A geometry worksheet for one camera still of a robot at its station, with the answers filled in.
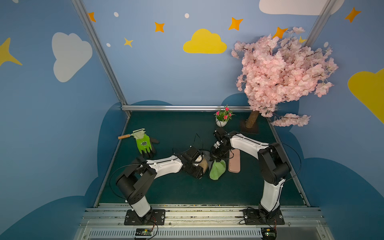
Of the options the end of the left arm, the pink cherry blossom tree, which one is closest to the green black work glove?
the end of the left arm

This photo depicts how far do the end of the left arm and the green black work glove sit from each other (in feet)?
1.08

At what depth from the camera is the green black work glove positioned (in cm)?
98

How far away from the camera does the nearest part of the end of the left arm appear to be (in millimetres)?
690
